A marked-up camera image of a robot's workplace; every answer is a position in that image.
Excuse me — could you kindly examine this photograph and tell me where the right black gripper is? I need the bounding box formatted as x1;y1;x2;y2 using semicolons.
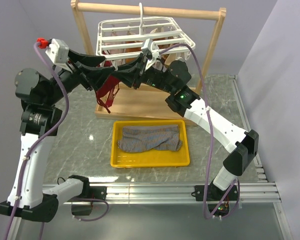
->
110;53;175;95

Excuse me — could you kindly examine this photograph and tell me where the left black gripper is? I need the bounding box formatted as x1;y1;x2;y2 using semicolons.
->
44;48;116;106

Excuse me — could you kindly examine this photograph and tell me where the red underwear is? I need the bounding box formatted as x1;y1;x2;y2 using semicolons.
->
95;75;120;114

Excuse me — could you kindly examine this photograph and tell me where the white plastic clip hanger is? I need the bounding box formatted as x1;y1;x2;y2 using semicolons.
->
95;13;196;66

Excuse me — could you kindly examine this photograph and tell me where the grey striped underwear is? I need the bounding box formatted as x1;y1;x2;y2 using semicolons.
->
117;124;183;153

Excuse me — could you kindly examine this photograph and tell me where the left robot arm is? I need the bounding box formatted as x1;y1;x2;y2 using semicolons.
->
0;50;113;223

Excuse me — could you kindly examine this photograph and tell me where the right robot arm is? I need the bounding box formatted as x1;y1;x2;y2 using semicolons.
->
113;54;259;201

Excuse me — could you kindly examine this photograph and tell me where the orange underwear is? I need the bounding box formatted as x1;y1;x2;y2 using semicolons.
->
123;41;144;64

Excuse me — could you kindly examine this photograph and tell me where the wooden hanging rack stand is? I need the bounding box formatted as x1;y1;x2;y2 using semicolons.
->
70;0;227;121

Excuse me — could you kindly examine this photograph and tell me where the yellow plastic tray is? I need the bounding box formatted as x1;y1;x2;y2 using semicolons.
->
110;119;190;168

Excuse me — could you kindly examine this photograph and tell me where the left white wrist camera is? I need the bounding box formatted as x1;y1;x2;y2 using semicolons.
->
36;38;71;71

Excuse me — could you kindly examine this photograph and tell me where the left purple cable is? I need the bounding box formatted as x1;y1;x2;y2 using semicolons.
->
2;41;110;240

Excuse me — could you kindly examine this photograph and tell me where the purple cable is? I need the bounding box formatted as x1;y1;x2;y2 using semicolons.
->
159;42;241;220
2;41;110;240

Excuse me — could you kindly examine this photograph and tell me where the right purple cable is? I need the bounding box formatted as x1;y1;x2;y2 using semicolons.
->
159;42;241;220

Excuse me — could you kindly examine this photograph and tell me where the aluminium mounting rail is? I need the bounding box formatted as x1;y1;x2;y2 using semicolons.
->
4;181;283;240

